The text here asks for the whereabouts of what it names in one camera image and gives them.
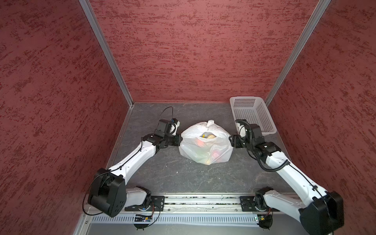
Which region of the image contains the white plastic bag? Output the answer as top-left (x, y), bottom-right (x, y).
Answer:
top-left (179, 120), bottom-right (234, 165)

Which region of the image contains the white perforated plastic basket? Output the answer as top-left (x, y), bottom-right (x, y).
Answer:
top-left (230, 97), bottom-right (277, 136)

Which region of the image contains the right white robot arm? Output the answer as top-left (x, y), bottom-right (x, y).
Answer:
top-left (229, 135), bottom-right (345, 235)

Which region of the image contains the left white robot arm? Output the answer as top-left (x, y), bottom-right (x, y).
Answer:
top-left (82, 134), bottom-right (183, 217)

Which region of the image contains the pale peach fruit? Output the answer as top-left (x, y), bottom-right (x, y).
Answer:
top-left (201, 132), bottom-right (216, 139)

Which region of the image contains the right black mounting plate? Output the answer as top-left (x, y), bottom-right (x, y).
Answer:
top-left (240, 196), bottom-right (279, 214)

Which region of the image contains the black mounting plate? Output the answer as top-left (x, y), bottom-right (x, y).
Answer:
top-left (124, 195), bottom-right (165, 212)
top-left (240, 196), bottom-right (279, 214)

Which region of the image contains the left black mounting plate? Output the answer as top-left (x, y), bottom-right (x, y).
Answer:
top-left (124, 195), bottom-right (165, 212)

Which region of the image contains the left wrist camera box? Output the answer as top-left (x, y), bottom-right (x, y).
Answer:
top-left (154, 118), bottom-right (180, 138)

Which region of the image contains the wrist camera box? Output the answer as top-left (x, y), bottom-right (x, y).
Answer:
top-left (154, 118), bottom-right (180, 138)
top-left (235, 119), bottom-right (265, 146)

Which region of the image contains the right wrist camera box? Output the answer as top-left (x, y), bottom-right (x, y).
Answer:
top-left (235, 119), bottom-right (265, 146)

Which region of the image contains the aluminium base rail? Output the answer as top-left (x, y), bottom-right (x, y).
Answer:
top-left (85, 192), bottom-right (321, 214)

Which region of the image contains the perforated metal cable tray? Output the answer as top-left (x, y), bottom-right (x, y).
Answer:
top-left (91, 213), bottom-right (259, 227)

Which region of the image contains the left aluminium corner post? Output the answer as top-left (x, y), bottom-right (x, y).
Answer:
top-left (79, 0), bottom-right (134, 108)

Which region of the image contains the aluminium corner post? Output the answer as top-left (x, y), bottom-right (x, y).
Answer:
top-left (79, 0), bottom-right (134, 108)
top-left (265, 0), bottom-right (331, 106)

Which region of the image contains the right aluminium corner post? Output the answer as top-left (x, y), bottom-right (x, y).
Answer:
top-left (265, 0), bottom-right (331, 106)

